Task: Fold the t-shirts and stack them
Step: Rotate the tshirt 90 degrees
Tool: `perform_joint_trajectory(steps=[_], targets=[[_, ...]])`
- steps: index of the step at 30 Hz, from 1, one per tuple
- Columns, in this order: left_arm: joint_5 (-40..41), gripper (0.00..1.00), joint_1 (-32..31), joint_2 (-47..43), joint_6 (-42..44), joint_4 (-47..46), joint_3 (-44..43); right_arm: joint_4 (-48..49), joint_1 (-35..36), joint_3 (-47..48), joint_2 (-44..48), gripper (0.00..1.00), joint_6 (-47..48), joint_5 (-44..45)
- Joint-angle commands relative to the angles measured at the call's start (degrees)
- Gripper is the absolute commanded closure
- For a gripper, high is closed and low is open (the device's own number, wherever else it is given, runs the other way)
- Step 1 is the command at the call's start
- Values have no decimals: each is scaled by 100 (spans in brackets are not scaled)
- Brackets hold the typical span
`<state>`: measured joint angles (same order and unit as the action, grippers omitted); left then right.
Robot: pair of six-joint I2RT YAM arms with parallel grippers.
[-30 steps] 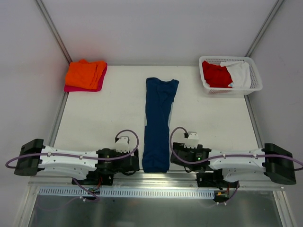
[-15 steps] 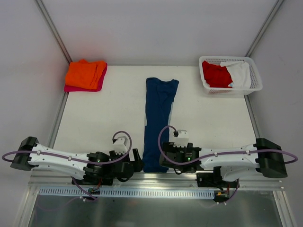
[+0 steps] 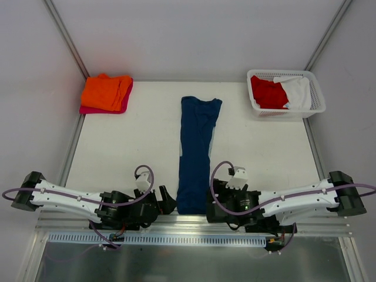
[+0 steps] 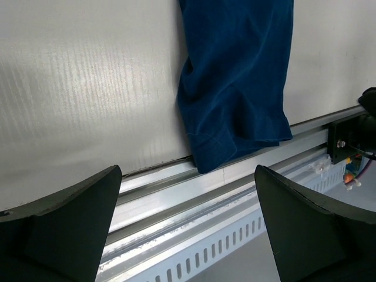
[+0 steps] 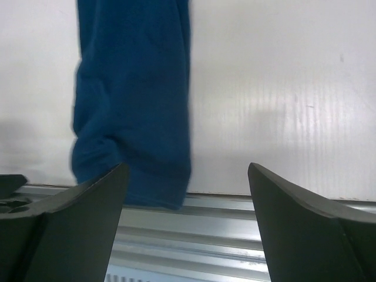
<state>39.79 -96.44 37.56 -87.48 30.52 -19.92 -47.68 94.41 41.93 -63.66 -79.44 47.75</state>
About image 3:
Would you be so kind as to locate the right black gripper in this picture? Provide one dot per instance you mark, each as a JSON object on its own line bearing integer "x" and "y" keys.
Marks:
{"x": 214, "y": 205}

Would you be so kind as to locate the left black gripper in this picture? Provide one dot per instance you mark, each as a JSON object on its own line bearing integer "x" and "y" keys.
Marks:
{"x": 158, "y": 201}

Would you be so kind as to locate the blue t shirt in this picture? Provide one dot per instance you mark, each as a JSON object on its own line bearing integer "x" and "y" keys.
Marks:
{"x": 198, "y": 122}

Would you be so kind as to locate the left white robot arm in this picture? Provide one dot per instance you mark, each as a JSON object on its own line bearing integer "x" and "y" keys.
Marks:
{"x": 106, "y": 210}

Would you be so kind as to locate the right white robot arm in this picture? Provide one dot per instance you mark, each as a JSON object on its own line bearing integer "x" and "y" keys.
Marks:
{"x": 333, "y": 194}

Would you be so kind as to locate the red t shirt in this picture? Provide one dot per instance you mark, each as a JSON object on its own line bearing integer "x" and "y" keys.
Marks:
{"x": 267, "y": 94}

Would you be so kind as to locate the pink folded t shirt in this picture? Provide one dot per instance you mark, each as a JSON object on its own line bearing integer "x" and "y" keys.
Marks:
{"x": 126, "y": 100}

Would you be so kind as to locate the orange folded t shirt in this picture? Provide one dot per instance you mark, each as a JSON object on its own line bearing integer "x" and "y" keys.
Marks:
{"x": 101, "y": 92}

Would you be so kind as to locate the white t shirt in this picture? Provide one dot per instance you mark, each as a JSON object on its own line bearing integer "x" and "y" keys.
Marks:
{"x": 297, "y": 89}

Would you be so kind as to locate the white plastic basket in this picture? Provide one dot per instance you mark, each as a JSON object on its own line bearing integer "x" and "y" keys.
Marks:
{"x": 317, "y": 98}

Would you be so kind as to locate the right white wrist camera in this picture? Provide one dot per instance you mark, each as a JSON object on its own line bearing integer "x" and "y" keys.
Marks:
{"x": 239, "y": 178}

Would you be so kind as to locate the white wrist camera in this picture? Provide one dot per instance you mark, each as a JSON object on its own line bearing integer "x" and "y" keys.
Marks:
{"x": 143, "y": 182}
{"x": 239, "y": 178}

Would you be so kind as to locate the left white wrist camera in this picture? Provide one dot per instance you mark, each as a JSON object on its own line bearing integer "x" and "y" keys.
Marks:
{"x": 143, "y": 182}

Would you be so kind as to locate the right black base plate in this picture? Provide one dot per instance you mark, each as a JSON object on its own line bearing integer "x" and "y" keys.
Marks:
{"x": 269, "y": 225}

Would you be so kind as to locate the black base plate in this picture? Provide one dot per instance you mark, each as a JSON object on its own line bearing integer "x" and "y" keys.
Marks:
{"x": 116, "y": 226}
{"x": 269, "y": 225}

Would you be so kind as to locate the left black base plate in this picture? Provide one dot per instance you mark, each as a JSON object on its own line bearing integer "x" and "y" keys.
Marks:
{"x": 116, "y": 226}

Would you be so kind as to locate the white slotted cable duct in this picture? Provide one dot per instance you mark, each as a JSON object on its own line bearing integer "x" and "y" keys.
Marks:
{"x": 157, "y": 239}

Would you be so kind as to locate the aluminium mounting rail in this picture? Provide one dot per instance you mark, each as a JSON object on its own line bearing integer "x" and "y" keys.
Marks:
{"x": 322, "y": 225}

